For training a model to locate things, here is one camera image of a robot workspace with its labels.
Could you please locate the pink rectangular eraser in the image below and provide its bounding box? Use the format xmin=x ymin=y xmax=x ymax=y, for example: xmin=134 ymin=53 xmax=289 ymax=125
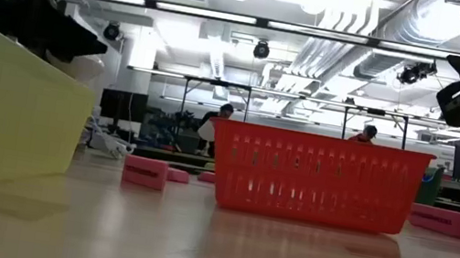
xmin=165 ymin=167 xmax=192 ymax=186
xmin=196 ymin=169 xmax=218 ymax=185
xmin=120 ymin=153 xmax=170 ymax=193
xmin=407 ymin=202 xmax=460 ymax=241

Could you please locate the white dome lamp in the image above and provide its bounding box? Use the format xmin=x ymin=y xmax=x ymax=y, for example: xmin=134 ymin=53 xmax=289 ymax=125
xmin=41 ymin=47 xmax=107 ymax=86

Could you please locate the black ceiling spotlight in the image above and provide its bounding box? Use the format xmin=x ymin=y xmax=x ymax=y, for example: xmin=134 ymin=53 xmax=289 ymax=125
xmin=251 ymin=38 xmax=273 ymax=61
xmin=395 ymin=56 xmax=440 ymax=91
xmin=102 ymin=19 xmax=123 ymax=43

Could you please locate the yellow translucent plastic bin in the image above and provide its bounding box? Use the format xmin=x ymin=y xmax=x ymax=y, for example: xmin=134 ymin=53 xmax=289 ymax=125
xmin=0 ymin=11 xmax=108 ymax=217

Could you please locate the green plastic bin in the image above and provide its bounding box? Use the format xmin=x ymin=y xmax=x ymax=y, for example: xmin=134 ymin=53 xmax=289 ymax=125
xmin=413 ymin=163 xmax=446 ymax=209

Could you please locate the person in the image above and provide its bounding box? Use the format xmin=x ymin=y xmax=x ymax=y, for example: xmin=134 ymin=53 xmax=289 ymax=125
xmin=347 ymin=122 xmax=379 ymax=145
xmin=194 ymin=99 xmax=236 ymax=161

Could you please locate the overhead light bar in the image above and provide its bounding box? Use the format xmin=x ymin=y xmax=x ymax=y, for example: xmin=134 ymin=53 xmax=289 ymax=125
xmin=73 ymin=0 xmax=460 ymax=61

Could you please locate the red slotted plastic basket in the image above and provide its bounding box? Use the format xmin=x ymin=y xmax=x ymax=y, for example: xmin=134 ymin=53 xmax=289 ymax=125
xmin=198 ymin=116 xmax=438 ymax=242

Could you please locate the white coiled cable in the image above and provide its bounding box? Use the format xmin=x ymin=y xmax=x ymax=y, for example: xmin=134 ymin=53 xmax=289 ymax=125
xmin=77 ymin=113 xmax=140 ymax=163

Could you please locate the black background table frame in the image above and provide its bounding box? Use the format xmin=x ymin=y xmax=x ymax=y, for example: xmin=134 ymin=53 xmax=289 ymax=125
xmin=170 ymin=73 xmax=412 ymax=189

